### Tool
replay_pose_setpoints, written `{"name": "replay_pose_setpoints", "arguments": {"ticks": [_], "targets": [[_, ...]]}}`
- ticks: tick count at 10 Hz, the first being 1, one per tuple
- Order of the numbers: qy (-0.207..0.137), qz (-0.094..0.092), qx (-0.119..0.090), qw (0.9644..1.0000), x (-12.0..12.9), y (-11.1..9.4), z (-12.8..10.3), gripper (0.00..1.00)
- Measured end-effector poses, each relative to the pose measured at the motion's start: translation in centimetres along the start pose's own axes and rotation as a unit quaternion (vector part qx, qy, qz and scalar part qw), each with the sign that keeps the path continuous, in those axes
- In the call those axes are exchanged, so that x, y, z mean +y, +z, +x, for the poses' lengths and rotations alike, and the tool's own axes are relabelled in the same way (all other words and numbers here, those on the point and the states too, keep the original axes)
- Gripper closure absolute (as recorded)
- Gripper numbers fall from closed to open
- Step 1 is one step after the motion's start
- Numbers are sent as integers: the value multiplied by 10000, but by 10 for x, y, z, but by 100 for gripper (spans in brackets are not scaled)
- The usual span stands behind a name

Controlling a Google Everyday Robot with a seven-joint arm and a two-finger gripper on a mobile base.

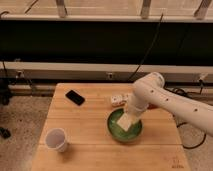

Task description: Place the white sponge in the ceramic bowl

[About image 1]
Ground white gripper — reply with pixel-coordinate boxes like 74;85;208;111
125;108;142;124

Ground white sponge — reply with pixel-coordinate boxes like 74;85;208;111
117;115;132;131

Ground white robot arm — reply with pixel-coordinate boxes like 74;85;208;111
125;72;213;136

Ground green ceramic bowl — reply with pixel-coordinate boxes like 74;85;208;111
107;108;143;143

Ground white power strip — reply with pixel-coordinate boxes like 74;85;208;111
110;94;129;107

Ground wooden table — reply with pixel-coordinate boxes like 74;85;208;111
31;83;191;171

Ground black smartphone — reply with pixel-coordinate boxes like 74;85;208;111
66;90;85;106

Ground black floor cable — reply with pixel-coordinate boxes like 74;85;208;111
165;87;209;150

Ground black hanging cable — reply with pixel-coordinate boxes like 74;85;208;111
127;12;165;82

